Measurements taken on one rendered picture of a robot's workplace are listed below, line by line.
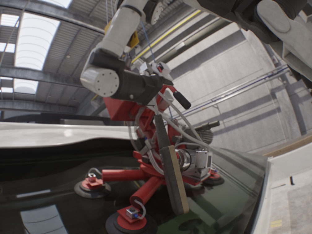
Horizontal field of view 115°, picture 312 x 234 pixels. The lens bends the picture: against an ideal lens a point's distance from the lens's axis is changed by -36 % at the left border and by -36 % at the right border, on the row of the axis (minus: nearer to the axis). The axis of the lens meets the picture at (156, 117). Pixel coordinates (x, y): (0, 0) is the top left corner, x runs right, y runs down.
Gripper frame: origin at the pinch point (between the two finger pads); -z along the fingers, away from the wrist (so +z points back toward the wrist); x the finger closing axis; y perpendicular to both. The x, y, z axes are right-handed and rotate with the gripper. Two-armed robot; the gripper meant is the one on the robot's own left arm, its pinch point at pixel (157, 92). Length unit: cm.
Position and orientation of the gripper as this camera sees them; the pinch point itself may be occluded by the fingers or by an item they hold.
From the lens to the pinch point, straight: 55.5
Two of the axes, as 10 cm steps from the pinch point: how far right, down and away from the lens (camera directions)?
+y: -4.2, -7.9, 4.4
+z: -6.8, -0.5, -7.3
